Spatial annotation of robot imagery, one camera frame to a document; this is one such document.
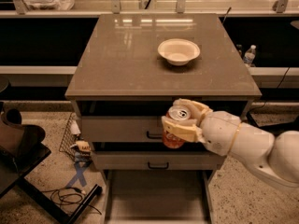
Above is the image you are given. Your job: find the wire mesh basket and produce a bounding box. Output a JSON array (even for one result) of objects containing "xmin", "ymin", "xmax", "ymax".
[{"xmin": 59, "ymin": 113, "xmax": 80, "ymax": 161}]

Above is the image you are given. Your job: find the black cable on floor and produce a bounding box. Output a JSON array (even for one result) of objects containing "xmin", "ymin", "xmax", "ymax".
[{"xmin": 40, "ymin": 186, "xmax": 103, "ymax": 217}]

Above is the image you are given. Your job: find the white paper bowl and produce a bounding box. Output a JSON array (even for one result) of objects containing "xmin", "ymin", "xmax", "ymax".
[{"xmin": 158, "ymin": 38, "xmax": 201, "ymax": 66}]

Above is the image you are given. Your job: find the grey top drawer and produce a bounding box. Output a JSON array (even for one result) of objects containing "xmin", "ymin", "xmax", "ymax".
[{"xmin": 80, "ymin": 116, "xmax": 164, "ymax": 142}]

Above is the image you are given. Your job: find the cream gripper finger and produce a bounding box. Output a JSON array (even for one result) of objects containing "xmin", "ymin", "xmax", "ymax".
[
  {"xmin": 173, "ymin": 99, "xmax": 212, "ymax": 126},
  {"xmin": 162, "ymin": 116, "xmax": 203, "ymax": 143}
]

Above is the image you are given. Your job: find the grey drawer cabinet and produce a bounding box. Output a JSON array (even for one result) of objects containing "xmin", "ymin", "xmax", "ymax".
[{"xmin": 65, "ymin": 14, "xmax": 261, "ymax": 211}]

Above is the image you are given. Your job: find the black table leg left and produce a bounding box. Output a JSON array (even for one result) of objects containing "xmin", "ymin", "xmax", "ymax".
[{"xmin": 17, "ymin": 179, "xmax": 102, "ymax": 224}]

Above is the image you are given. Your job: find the clear water bottle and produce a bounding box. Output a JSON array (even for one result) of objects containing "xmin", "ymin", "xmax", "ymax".
[{"xmin": 243, "ymin": 45, "xmax": 256, "ymax": 67}]

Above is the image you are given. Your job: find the grey drawer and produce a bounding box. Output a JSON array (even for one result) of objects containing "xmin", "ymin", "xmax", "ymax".
[
  {"xmin": 80, "ymin": 116, "xmax": 164, "ymax": 142},
  {"xmin": 92, "ymin": 151, "xmax": 224, "ymax": 170}
]

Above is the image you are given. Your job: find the red coke can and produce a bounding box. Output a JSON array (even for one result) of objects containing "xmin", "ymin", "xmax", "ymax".
[{"xmin": 162, "ymin": 105, "xmax": 191, "ymax": 149}]

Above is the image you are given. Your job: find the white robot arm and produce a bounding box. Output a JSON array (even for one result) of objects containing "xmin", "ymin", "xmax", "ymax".
[{"xmin": 162, "ymin": 99, "xmax": 299, "ymax": 191}]

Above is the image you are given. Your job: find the blue tape cross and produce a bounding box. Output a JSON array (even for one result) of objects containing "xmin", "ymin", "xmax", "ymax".
[{"xmin": 66, "ymin": 161, "xmax": 91, "ymax": 188}]

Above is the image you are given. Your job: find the open bottom drawer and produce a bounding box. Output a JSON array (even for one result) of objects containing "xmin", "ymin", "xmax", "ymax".
[{"xmin": 103, "ymin": 170, "xmax": 215, "ymax": 224}]

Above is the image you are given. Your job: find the grey middle drawer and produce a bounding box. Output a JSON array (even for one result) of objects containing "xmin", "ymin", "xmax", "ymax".
[{"xmin": 92, "ymin": 151, "xmax": 224, "ymax": 170}]

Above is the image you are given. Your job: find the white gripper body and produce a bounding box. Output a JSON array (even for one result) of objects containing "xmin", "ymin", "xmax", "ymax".
[{"xmin": 200, "ymin": 111, "xmax": 241, "ymax": 156}]

